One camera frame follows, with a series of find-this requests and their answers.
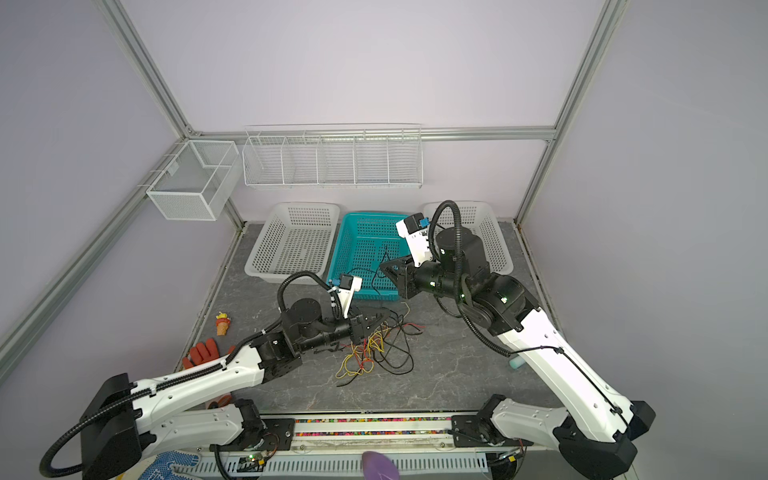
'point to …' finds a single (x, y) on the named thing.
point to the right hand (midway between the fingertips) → (383, 268)
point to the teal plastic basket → (365, 242)
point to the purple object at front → (376, 466)
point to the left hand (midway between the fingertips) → (389, 320)
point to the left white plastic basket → (294, 237)
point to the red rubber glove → (203, 352)
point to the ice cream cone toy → (222, 323)
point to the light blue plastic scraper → (515, 363)
